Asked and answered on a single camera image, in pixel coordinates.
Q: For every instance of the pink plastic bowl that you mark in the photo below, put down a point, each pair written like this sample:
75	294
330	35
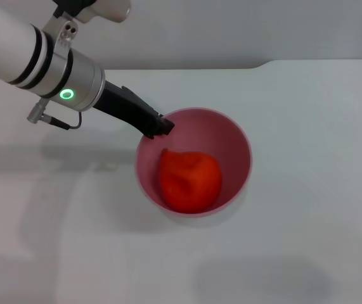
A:
199	136

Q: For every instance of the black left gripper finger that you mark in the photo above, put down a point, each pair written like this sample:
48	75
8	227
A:
165	126

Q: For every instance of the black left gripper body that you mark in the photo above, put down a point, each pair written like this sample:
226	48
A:
126	109

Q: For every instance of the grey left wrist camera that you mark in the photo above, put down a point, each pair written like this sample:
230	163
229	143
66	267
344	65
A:
98	8

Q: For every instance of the orange toy tangerine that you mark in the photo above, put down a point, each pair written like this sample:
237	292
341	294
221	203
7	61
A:
190	180

